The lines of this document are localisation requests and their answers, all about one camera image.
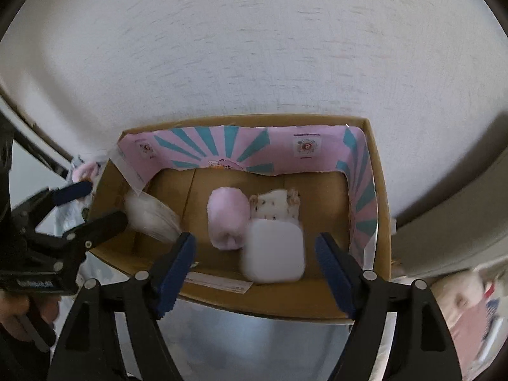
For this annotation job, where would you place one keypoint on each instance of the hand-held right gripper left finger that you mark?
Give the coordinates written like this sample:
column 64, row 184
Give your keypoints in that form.
column 176, row 274

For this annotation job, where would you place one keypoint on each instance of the pink plush roll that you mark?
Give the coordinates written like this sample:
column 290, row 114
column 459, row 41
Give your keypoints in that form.
column 228, row 216

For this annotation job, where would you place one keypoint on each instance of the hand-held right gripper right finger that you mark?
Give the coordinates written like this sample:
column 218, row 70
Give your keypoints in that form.
column 335, row 274

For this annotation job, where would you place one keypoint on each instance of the cardboard box with pink lining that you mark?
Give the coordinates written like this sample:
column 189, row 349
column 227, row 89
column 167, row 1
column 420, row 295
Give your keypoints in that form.
column 357, row 158

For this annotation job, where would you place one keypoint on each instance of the white square case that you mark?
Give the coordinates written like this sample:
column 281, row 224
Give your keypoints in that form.
column 274, row 252

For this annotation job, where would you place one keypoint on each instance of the beige plush toy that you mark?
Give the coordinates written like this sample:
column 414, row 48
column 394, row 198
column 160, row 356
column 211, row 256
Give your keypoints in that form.
column 456, row 297

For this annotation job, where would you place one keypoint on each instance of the person's left hand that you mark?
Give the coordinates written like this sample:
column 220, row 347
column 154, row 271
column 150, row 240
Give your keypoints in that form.
column 12, row 317

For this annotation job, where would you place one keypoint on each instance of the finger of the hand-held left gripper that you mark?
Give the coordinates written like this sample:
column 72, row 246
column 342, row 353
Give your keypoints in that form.
column 99, row 226
column 73, row 192

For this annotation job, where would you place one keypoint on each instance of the light printed bed sheet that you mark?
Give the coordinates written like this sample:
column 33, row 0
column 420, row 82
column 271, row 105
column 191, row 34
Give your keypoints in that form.
column 246, row 349

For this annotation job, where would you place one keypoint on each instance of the pink printed pouch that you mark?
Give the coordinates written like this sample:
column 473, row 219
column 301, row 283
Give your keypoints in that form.
column 480, row 333

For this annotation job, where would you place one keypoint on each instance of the spotted white plush toy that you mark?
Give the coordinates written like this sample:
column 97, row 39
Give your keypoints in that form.
column 276, row 205

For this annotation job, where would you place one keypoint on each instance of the small pink plush toy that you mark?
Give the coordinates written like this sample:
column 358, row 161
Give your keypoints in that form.
column 84, row 170

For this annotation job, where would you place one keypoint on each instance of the white fluffy pack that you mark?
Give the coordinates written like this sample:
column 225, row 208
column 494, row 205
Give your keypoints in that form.
column 153, row 216

